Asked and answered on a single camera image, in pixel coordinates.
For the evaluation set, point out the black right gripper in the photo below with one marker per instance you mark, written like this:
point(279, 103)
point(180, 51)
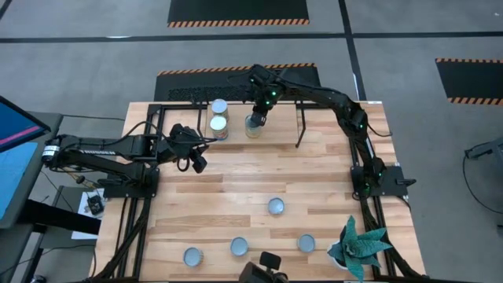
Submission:
point(265, 90)

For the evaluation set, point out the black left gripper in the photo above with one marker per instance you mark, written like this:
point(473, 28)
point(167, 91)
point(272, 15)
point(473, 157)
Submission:
point(184, 141)

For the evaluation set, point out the tall carrots can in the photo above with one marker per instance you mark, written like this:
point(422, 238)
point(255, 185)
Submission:
point(251, 133)

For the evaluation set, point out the tall tomatoes can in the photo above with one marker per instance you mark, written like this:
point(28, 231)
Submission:
point(218, 125)

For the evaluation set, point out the wooden shelf black legs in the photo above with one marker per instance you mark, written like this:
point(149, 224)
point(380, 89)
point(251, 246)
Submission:
point(275, 131)

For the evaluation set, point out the tall peaches can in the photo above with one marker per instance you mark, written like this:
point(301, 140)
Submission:
point(219, 107)

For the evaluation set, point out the salmon can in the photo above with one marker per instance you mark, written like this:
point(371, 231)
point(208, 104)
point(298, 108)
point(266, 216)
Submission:
point(276, 206)

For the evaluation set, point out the green dotted can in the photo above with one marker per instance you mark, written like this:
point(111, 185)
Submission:
point(239, 247)

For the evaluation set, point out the orange printed can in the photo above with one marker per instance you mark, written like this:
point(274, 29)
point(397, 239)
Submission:
point(193, 256)

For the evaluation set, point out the tin can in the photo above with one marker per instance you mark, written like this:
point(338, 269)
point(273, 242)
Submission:
point(306, 243)

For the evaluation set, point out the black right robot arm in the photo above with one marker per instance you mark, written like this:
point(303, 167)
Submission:
point(355, 118)

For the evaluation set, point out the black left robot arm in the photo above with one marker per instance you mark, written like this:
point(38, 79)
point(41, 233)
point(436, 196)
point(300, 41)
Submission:
point(98, 151)

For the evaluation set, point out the black mat orange-striped edge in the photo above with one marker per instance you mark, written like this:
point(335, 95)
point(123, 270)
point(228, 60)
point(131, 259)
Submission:
point(188, 84)
point(236, 9)
point(471, 78)

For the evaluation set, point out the small black device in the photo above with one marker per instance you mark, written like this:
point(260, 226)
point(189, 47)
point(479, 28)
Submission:
point(95, 205)

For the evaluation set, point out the white paper sheet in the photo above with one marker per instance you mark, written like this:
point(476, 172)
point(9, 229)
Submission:
point(83, 208)

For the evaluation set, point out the green potted snake plant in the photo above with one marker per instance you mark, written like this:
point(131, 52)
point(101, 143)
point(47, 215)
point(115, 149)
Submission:
point(355, 249)

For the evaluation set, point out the blue computer monitor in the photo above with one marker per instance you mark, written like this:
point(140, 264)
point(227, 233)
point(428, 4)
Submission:
point(12, 177)
point(15, 126)

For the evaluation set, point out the grey metal stand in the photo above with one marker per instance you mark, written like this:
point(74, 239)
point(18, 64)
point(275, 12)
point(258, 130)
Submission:
point(487, 148)

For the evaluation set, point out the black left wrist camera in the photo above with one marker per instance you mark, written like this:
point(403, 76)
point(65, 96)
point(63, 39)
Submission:
point(199, 165)

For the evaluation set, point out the black aluminium table frame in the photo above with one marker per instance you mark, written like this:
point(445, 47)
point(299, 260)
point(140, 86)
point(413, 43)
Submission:
point(156, 109)

